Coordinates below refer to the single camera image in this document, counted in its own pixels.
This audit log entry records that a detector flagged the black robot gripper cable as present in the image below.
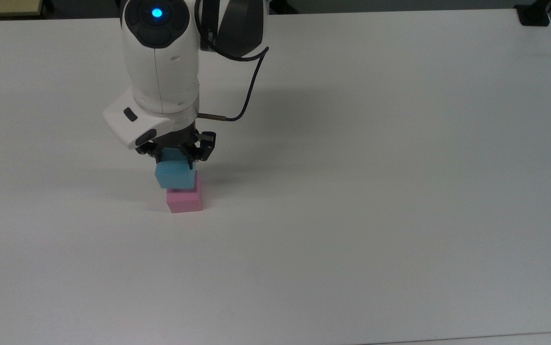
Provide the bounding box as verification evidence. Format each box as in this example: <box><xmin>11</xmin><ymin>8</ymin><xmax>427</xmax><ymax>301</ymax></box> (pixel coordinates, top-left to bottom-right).
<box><xmin>195</xmin><ymin>0</ymin><xmax>270</xmax><ymax>123</ymax></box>

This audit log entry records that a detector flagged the pink foam cube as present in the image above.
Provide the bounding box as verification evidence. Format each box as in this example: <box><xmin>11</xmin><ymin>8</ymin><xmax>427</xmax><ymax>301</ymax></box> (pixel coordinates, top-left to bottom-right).
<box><xmin>166</xmin><ymin>171</ymin><xmax>203</xmax><ymax>214</ymax></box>

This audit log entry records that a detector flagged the tan board with dark frame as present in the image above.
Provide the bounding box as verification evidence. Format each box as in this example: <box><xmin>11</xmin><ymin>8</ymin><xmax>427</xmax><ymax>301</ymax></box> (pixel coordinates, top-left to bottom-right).
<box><xmin>0</xmin><ymin>0</ymin><xmax>48</xmax><ymax>19</ymax></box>

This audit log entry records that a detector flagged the blue foam cube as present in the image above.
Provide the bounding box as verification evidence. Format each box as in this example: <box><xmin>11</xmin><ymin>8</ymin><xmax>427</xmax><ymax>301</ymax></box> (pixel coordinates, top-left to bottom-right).
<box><xmin>154</xmin><ymin>148</ymin><xmax>196</xmax><ymax>189</ymax></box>

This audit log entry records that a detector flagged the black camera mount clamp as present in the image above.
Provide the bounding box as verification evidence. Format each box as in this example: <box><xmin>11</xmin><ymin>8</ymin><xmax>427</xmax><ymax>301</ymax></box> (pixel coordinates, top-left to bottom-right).
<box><xmin>515</xmin><ymin>0</ymin><xmax>551</xmax><ymax>27</ymax></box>

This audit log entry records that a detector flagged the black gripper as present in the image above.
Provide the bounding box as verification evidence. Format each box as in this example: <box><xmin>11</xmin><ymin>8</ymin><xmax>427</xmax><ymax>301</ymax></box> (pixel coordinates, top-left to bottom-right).
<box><xmin>135</xmin><ymin>124</ymin><xmax>217</xmax><ymax>169</ymax></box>

